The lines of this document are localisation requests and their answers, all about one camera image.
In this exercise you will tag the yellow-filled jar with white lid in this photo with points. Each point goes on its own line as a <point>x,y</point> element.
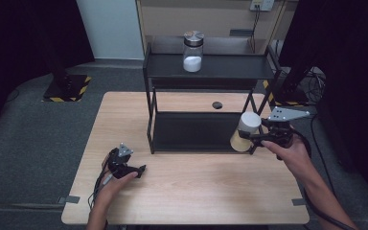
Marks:
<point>249,123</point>

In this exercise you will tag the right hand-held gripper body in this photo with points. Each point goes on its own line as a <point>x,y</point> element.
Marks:
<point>281,132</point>

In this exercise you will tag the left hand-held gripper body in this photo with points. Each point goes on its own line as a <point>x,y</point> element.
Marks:
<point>118,164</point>

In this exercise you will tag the black curtain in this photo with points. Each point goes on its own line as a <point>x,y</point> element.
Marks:
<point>354,64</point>
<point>19,38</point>

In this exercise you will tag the person's right hand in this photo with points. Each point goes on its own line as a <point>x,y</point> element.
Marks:
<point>295,158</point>

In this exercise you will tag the grey metal cabinet plate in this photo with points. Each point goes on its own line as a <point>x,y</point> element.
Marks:
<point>241,32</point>

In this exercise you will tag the glass jar with silver lid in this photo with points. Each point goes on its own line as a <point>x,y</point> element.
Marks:
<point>192,60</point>

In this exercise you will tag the striped-edge black stand base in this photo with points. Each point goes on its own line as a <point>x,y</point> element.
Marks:
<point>287,96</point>
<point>65,87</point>

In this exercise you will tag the black two-tier metal rack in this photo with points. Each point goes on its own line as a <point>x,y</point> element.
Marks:
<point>211,131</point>

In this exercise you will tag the person's left hand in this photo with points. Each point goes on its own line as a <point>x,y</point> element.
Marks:
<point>111,191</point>

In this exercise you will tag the white wall socket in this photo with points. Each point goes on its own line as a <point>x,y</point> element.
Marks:
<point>263,4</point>

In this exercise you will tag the beige wooden cabinet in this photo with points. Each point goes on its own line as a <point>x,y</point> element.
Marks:
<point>166,22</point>

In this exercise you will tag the black round table grommet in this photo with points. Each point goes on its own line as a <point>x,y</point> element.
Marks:
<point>217,105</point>

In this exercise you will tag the grey tape strip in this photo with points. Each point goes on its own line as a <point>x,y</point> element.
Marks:
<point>299,202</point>
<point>68,200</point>

